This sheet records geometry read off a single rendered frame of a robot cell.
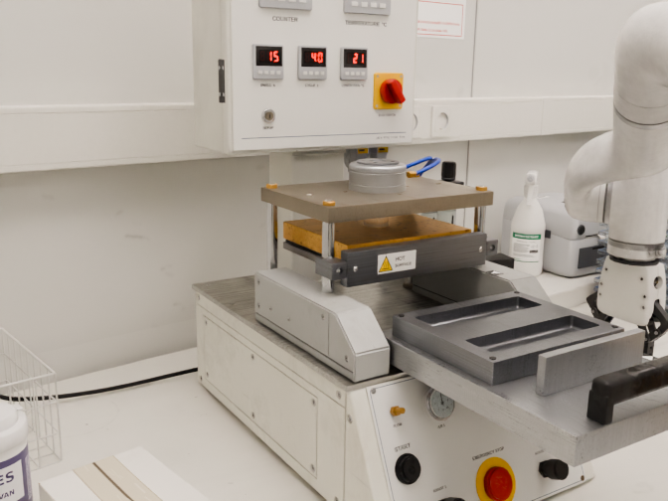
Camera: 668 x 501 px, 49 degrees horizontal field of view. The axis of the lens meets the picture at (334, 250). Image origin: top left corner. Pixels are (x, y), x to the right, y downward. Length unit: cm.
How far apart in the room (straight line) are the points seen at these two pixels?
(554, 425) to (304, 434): 37
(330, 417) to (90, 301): 60
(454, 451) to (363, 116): 53
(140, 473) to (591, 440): 47
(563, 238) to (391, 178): 89
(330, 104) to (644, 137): 44
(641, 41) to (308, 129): 47
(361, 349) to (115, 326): 66
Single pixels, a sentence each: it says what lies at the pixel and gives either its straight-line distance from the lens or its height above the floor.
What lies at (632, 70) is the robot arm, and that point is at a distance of 94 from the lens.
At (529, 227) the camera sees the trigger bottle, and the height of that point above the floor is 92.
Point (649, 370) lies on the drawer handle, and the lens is 73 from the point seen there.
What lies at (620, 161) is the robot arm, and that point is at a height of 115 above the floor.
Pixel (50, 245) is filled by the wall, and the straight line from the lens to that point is 131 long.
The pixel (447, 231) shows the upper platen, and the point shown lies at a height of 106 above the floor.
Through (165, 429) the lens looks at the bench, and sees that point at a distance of 114.
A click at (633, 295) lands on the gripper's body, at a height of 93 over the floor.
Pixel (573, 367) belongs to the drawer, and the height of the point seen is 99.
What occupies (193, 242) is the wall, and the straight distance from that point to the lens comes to 141.
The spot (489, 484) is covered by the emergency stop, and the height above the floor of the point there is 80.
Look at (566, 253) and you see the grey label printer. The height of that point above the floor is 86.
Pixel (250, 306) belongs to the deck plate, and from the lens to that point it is 109.
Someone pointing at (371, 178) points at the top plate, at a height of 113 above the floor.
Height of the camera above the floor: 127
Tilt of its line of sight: 14 degrees down
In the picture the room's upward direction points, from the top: 1 degrees clockwise
